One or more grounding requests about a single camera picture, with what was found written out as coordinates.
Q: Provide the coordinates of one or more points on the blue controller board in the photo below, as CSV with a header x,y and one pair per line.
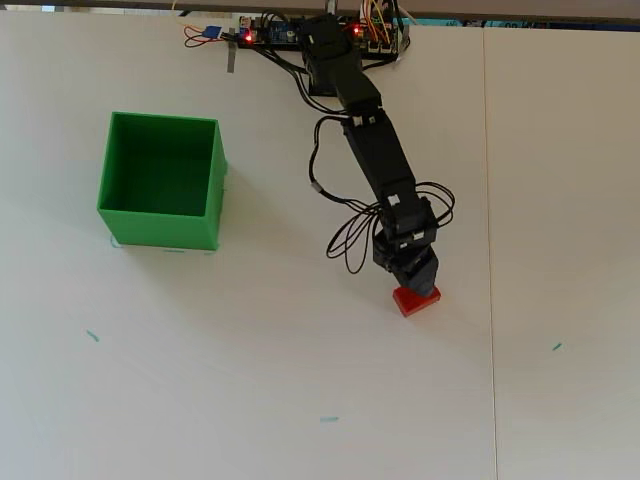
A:
x,y
272,32

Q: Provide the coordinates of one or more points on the green plastic bin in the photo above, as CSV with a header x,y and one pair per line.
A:
x,y
165,230

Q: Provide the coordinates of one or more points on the grey tape strip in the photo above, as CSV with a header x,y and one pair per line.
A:
x,y
231,55

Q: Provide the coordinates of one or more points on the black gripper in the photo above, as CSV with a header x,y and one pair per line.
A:
x,y
400,252

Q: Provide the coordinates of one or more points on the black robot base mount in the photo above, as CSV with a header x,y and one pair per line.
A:
x,y
320,89

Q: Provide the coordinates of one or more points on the red block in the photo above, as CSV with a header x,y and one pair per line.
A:
x,y
417,305

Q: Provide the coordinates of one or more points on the motor driver board white connectors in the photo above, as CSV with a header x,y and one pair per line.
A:
x,y
382,45

